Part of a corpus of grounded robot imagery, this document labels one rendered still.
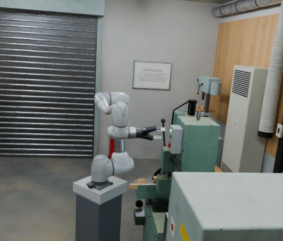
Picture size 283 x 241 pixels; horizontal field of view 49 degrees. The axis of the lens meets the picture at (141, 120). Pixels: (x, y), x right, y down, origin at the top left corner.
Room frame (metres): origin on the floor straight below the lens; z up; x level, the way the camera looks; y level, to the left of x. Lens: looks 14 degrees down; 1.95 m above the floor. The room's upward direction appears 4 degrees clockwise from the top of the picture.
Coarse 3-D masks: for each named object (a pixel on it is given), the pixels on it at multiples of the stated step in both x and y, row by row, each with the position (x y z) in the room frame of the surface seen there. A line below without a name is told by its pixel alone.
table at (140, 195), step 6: (150, 180) 2.31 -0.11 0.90; (138, 192) 2.10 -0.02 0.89; (144, 192) 2.10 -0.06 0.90; (150, 192) 2.11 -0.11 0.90; (156, 192) 2.12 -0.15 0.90; (138, 198) 2.10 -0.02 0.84; (144, 198) 2.11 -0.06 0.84; (150, 198) 2.11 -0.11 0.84; (156, 198) 2.12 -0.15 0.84; (168, 198) 2.13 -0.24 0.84
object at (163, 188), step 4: (160, 176) 1.99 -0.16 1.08; (164, 176) 2.00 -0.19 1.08; (160, 180) 1.94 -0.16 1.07; (164, 180) 1.95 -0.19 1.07; (168, 180) 1.95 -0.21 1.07; (160, 184) 1.94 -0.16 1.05; (164, 184) 1.95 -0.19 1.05; (168, 184) 1.95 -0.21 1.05; (156, 188) 2.00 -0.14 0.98; (160, 188) 1.94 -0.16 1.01; (164, 188) 1.95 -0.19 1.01; (168, 188) 1.95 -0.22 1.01; (160, 192) 1.94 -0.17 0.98; (164, 192) 1.95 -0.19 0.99; (168, 192) 1.95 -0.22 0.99
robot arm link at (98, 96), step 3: (96, 93) 2.75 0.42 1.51; (99, 93) 2.72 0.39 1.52; (102, 93) 2.72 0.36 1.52; (105, 93) 2.72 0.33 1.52; (108, 93) 2.72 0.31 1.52; (96, 96) 2.69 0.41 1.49; (99, 96) 2.67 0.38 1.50; (102, 96) 2.67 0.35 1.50; (105, 96) 2.67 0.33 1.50; (108, 96) 2.69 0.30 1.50; (96, 99) 2.65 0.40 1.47; (99, 99) 2.62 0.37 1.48; (108, 99) 2.67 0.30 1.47; (96, 102) 2.63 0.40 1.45; (108, 102) 2.67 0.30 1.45; (96, 105) 2.64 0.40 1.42
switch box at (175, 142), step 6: (174, 126) 1.86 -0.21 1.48; (180, 126) 1.87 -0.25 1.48; (174, 132) 1.80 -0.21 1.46; (180, 132) 1.80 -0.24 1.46; (174, 138) 1.80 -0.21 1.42; (180, 138) 1.80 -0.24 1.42; (174, 144) 1.80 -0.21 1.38; (180, 144) 1.80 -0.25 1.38; (174, 150) 1.80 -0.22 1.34; (180, 150) 1.80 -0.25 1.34
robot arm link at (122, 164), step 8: (112, 96) 2.70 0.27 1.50; (120, 96) 2.73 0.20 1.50; (128, 96) 2.78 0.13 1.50; (112, 104) 2.70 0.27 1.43; (128, 104) 2.78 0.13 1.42; (120, 144) 2.67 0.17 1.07; (120, 152) 2.66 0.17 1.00; (112, 160) 2.63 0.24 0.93; (120, 160) 2.62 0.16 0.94; (128, 160) 2.65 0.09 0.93; (120, 168) 2.60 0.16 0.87; (128, 168) 2.63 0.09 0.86
